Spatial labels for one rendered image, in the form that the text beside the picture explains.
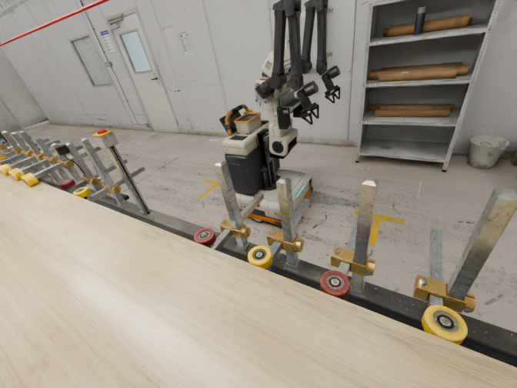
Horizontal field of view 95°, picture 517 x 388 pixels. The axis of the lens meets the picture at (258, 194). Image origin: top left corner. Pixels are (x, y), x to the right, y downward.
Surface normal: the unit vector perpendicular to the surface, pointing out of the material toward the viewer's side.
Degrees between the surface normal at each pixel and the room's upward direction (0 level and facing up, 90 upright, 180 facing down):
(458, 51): 90
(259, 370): 0
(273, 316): 0
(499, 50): 90
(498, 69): 90
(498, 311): 0
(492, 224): 90
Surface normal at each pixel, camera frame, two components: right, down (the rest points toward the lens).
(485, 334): -0.16, -0.81
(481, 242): -0.51, 0.55
